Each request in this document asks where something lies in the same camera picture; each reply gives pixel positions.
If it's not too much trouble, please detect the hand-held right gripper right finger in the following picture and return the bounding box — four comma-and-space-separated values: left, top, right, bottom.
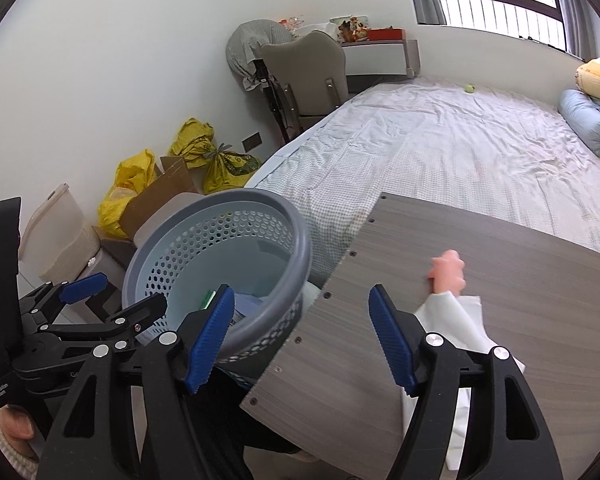
369, 284, 563, 480

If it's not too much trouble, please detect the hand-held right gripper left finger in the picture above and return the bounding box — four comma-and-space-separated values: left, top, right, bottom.
37, 284, 253, 480

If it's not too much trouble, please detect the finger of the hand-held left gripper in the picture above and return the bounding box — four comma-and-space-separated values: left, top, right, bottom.
22, 273, 110, 322
39, 293, 169, 345

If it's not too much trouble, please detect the grey-blue plastic waste basket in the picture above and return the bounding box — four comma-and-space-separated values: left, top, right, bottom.
121, 188, 314, 369

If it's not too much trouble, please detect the person's left hand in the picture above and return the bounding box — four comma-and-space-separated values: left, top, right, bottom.
0, 406, 43, 461

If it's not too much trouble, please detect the white storage bin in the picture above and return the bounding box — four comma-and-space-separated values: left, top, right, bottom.
19, 183, 102, 282

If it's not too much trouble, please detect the plain yellow plastic bag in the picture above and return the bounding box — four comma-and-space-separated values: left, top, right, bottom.
98, 149, 157, 239

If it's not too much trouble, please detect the brown cardboard box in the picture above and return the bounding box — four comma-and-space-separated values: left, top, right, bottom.
120, 156, 201, 241

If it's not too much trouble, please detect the grey wood-grain table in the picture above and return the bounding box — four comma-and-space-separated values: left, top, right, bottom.
240, 191, 600, 480

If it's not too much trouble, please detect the yellow bag with green print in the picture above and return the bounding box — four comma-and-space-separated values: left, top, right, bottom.
202, 147, 262, 195

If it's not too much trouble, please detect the crumpled yellow plastic bag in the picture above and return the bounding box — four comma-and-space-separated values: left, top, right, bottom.
169, 117, 216, 169

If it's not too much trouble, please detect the bed with checked sheet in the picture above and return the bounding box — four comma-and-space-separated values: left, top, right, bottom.
244, 77, 600, 289

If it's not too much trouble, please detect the white and grey desk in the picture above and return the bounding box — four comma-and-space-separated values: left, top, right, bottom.
340, 38, 421, 92

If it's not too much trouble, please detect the beige upholstered chair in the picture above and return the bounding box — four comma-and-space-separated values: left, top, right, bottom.
260, 30, 350, 132

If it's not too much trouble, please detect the grey cloth on chair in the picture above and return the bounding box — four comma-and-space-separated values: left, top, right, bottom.
225, 19, 294, 92

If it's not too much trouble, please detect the light blue pillow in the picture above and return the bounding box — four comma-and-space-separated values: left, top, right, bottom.
558, 89, 600, 162

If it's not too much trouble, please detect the colourful printed bag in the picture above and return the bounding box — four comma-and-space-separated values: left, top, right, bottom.
337, 17, 370, 43

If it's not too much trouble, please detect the window with dark frame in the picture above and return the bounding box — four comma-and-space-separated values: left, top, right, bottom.
432, 0, 569, 54

